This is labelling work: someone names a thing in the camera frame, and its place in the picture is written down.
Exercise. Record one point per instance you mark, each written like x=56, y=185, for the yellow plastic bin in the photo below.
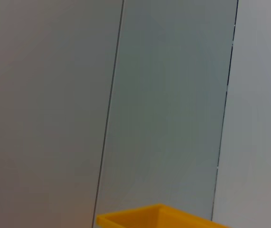
x=161, y=217

